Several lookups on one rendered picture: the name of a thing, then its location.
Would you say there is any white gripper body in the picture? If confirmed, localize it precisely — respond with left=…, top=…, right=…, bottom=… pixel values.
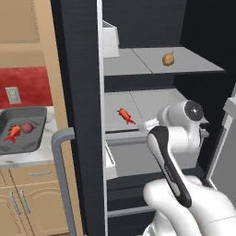
left=136, top=118, right=161, bottom=133

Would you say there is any yellow onion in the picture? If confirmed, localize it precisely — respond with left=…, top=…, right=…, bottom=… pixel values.
left=161, top=50, right=176, bottom=67

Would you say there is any red onion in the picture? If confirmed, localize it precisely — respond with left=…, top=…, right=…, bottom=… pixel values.
left=20, top=122, right=35, bottom=135

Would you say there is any grey fridge shelf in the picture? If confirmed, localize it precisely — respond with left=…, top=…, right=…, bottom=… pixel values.
left=103, top=88, right=210, bottom=134
left=103, top=46, right=226, bottom=77

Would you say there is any grey fridge drawer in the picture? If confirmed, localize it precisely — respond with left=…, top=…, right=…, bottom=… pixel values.
left=105, top=131, right=210, bottom=180

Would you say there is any white fridge door bin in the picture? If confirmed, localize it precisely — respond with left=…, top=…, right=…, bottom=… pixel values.
left=104, top=141, right=119, bottom=181
left=101, top=20, right=121, bottom=59

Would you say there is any grey fridge door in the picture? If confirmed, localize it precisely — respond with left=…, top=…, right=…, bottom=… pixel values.
left=204, top=82, right=236, bottom=198

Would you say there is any black fridge door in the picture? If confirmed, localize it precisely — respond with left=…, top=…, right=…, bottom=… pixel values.
left=50, top=0, right=108, bottom=236

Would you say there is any black fridge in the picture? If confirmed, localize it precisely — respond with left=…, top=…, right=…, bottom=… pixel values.
left=50, top=0, right=236, bottom=236

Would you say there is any beige tall side panel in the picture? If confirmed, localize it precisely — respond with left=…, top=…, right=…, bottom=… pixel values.
left=31, top=0, right=85, bottom=236

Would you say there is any beige cupboard door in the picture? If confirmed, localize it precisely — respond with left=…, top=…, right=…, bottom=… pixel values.
left=0, top=186, right=34, bottom=236
left=15, top=182, right=70, bottom=236

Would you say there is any beige drawer front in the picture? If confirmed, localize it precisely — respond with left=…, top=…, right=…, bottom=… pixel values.
left=0, top=163, right=62, bottom=187

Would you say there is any grey fridge door handle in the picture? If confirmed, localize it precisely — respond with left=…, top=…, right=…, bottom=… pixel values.
left=51, top=126, right=78, bottom=236

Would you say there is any silver drawer handle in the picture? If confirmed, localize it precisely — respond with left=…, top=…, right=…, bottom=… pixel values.
left=29, top=170, right=53, bottom=177

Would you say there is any grey wall outlet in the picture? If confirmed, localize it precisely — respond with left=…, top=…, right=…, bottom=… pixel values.
left=5, top=86, right=23, bottom=106

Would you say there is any silver cupboard handle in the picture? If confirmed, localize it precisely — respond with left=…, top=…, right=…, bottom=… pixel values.
left=9, top=190, right=22, bottom=216
left=19, top=189, right=32, bottom=215

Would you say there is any beige wall cupboard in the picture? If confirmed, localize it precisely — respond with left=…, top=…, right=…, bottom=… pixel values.
left=0, top=0, right=41, bottom=44

